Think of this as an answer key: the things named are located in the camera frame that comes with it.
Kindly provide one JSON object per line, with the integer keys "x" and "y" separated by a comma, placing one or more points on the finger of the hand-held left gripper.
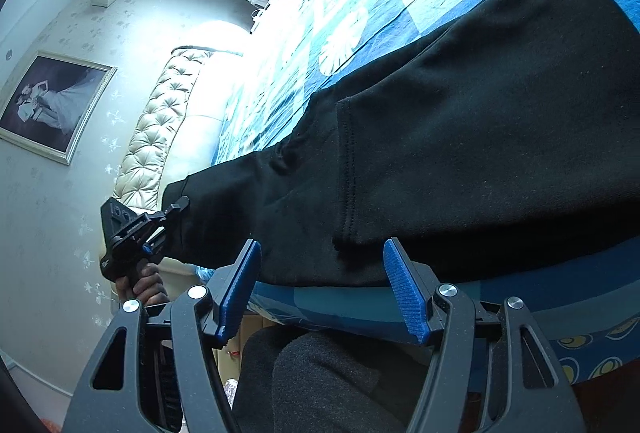
{"x": 175, "y": 210}

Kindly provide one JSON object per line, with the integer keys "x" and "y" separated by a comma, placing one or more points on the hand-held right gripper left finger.
{"x": 240, "y": 293}

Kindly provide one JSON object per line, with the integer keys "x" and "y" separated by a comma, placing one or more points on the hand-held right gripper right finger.
{"x": 407, "y": 293}

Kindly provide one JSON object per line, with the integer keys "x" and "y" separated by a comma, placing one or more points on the black pants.
{"x": 475, "y": 123}

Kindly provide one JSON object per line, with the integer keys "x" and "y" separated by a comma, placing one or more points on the person's left hand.
{"x": 147, "y": 285}

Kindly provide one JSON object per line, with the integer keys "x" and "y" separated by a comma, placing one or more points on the cardboard box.
{"x": 231, "y": 358}

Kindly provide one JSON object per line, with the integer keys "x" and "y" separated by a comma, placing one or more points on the beige tufted leather headboard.
{"x": 165, "y": 128}

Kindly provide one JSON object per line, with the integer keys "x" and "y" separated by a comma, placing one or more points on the person's grey trouser leg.
{"x": 320, "y": 383}

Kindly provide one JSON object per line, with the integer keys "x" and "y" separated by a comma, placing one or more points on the bed with blue patterned sheet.
{"x": 350, "y": 28}

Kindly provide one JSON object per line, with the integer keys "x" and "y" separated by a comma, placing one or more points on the framed wall picture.
{"x": 50, "y": 105}

